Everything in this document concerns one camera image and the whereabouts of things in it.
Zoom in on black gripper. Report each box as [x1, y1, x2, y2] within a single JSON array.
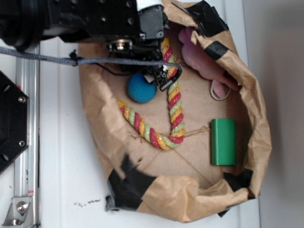
[[106, 0, 182, 91]]

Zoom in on aluminium extrusion rail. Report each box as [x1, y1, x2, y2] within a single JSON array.
[[1, 45, 47, 228]]

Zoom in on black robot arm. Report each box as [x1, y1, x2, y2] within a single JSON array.
[[0, 0, 182, 91]]

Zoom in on metal corner bracket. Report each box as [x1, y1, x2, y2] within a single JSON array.
[[1, 196, 34, 228]]

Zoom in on green rectangular block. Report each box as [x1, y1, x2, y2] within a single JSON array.
[[211, 118, 237, 166]]

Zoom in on brown paper bag bin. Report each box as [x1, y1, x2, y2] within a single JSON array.
[[79, 0, 272, 223]]

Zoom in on pink plush bunny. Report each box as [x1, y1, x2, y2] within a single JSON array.
[[179, 27, 239, 101]]

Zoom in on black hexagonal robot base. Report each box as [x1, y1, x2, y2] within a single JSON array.
[[0, 70, 29, 175]]

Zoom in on grey braided cable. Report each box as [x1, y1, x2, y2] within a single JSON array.
[[0, 44, 182, 71]]

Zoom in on red yellow green rope toy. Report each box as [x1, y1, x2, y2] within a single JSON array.
[[115, 36, 189, 152]]

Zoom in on blue dimpled ball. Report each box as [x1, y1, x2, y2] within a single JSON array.
[[127, 73, 157, 103]]

